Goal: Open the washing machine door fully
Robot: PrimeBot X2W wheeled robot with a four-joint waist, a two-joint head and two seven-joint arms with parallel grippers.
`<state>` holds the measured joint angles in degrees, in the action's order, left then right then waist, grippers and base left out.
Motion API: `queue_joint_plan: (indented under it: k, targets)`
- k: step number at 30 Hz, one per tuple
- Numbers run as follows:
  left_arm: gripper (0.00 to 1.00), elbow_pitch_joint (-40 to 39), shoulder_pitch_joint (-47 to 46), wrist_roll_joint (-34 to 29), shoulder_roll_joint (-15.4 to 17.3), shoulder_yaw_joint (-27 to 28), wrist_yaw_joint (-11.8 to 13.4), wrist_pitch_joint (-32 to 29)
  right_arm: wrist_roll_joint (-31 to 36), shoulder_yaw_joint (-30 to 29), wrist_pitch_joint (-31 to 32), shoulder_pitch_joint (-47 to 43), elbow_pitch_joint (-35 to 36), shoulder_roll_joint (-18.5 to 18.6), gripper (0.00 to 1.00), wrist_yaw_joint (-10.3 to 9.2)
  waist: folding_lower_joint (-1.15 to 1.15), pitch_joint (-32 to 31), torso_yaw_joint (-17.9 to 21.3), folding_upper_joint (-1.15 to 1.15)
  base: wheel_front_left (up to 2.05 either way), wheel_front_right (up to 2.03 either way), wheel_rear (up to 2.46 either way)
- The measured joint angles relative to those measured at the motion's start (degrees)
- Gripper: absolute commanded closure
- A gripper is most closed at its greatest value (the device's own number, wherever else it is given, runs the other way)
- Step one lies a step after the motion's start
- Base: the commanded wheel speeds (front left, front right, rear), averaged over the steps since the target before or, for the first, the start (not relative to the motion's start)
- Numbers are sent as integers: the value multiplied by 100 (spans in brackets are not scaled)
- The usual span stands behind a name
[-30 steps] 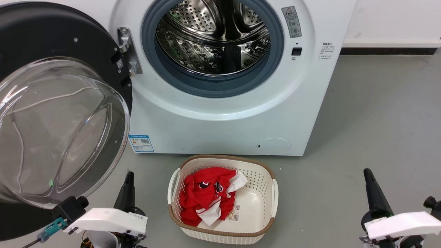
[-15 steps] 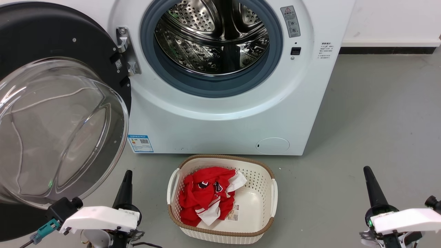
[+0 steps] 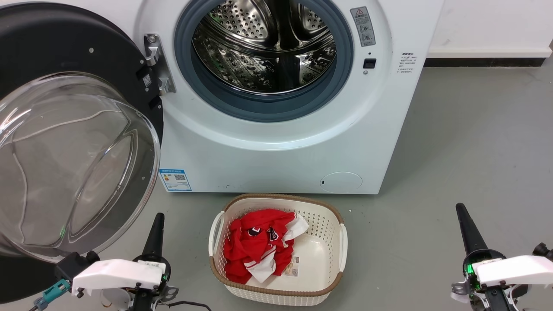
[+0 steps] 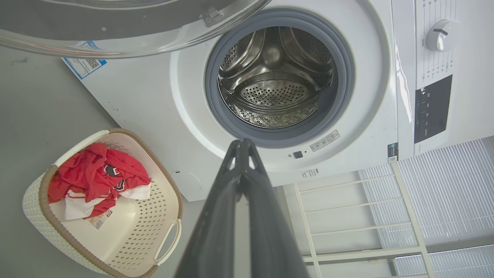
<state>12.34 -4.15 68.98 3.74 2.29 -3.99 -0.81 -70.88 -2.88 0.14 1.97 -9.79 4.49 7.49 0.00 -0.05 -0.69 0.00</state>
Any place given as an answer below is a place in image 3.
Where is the silver metal door hinge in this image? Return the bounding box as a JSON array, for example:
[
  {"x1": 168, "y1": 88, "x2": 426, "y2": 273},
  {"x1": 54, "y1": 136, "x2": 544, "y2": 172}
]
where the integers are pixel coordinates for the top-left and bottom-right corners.
[{"x1": 144, "y1": 34, "x2": 177, "y2": 96}]

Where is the blue energy label sticker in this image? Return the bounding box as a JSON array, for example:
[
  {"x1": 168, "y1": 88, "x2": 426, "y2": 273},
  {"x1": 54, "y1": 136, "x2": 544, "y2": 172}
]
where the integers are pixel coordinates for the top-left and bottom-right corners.
[{"x1": 159, "y1": 169, "x2": 192, "y2": 192}]

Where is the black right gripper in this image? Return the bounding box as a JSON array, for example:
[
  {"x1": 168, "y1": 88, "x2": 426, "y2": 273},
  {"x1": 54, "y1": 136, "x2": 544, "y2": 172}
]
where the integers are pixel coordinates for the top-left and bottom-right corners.
[{"x1": 451, "y1": 203, "x2": 530, "y2": 311}]

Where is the perforated steel washer drum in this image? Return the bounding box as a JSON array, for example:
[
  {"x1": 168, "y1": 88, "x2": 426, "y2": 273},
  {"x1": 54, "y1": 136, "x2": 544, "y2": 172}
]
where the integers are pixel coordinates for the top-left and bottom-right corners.
[{"x1": 192, "y1": 0, "x2": 337, "y2": 95}]

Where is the thin black cable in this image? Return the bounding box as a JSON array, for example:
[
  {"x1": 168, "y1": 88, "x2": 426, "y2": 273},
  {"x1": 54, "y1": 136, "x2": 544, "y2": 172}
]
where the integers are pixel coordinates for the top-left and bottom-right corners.
[{"x1": 158, "y1": 301, "x2": 213, "y2": 311}]

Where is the red and white garment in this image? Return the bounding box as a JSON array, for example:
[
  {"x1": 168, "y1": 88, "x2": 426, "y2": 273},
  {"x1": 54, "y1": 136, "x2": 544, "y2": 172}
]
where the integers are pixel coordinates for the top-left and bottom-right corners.
[{"x1": 223, "y1": 209, "x2": 310, "y2": 285}]

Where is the teal cable connector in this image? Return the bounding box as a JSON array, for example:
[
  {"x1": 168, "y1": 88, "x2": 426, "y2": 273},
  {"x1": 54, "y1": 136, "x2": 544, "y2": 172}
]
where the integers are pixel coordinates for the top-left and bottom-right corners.
[{"x1": 34, "y1": 279, "x2": 71, "y2": 311}]

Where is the black round glass washer door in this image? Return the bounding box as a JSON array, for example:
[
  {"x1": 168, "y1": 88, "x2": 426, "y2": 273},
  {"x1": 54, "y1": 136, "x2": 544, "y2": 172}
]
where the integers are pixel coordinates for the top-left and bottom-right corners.
[{"x1": 0, "y1": 2, "x2": 165, "y2": 303}]

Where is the white front-load washing machine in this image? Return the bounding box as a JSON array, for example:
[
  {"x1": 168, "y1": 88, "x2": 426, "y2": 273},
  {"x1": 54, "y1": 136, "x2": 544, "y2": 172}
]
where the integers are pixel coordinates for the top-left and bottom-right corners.
[{"x1": 73, "y1": 0, "x2": 445, "y2": 194}]

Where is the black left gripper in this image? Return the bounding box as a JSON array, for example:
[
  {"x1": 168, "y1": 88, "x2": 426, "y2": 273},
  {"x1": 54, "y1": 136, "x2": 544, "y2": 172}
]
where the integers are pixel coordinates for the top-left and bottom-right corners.
[{"x1": 100, "y1": 213, "x2": 180, "y2": 311}]

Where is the small paper label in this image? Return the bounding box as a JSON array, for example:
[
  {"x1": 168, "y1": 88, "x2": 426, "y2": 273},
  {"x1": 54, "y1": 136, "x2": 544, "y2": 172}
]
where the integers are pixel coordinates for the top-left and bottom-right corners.
[{"x1": 284, "y1": 256, "x2": 301, "y2": 277}]

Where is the round white filter cover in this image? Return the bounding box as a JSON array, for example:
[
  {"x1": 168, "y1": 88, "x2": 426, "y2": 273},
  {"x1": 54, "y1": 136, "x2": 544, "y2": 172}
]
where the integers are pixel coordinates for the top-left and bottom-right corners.
[{"x1": 320, "y1": 172, "x2": 363, "y2": 194}]

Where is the white plastic laundry basket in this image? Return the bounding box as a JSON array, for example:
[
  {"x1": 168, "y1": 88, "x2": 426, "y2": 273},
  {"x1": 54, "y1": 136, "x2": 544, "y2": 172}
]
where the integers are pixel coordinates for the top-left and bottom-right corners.
[{"x1": 208, "y1": 193, "x2": 348, "y2": 306}]

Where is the black text sticker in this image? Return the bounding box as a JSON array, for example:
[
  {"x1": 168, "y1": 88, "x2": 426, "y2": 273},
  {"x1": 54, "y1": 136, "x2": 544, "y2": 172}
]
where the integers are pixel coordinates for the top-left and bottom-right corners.
[{"x1": 398, "y1": 52, "x2": 418, "y2": 75}]

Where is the grey warning sticker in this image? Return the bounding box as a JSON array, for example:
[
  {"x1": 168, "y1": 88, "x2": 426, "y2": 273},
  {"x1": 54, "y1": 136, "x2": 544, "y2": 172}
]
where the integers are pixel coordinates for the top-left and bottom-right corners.
[{"x1": 350, "y1": 6, "x2": 376, "y2": 47}]

